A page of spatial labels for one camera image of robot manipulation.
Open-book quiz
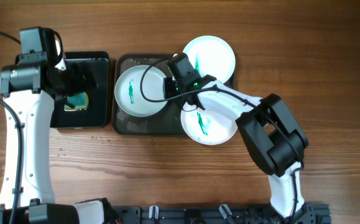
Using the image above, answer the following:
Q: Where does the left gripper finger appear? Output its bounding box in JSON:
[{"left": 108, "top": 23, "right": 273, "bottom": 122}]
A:
[
  {"left": 53, "top": 63, "right": 97, "bottom": 101},
  {"left": 55, "top": 40, "right": 67, "bottom": 70}
]

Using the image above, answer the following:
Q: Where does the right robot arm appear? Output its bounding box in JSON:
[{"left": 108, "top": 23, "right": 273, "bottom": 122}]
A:
[{"left": 167, "top": 53, "right": 308, "bottom": 222}]

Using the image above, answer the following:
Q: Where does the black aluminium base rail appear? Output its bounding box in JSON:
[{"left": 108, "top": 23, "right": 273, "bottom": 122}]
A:
[{"left": 113, "top": 203, "right": 332, "bottom": 224}]

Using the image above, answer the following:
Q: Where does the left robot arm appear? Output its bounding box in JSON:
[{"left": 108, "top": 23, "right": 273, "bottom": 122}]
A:
[{"left": 0, "top": 27, "right": 122, "bottom": 223}]

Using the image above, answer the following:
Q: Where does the dark grey serving tray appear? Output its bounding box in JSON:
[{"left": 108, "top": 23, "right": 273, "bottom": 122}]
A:
[{"left": 111, "top": 53, "right": 238, "bottom": 138}]

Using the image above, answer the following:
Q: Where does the green yellow sponge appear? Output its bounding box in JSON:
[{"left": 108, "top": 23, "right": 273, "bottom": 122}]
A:
[{"left": 64, "top": 92, "right": 89, "bottom": 111}]

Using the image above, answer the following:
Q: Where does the black rectangular water tub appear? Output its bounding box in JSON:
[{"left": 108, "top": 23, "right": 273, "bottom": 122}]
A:
[{"left": 50, "top": 51, "right": 110, "bottom": 129}]

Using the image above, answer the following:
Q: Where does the white plate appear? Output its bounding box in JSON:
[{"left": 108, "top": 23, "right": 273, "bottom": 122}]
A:
[
  {"left": 114, "top": 65, "right": 167, "bottom": 117},
  {"left": 183, "top": 35, "right": 236, "bottom": 83},
  {"left": 180, "top": 103, "right": 238, "bottom": 145}
]

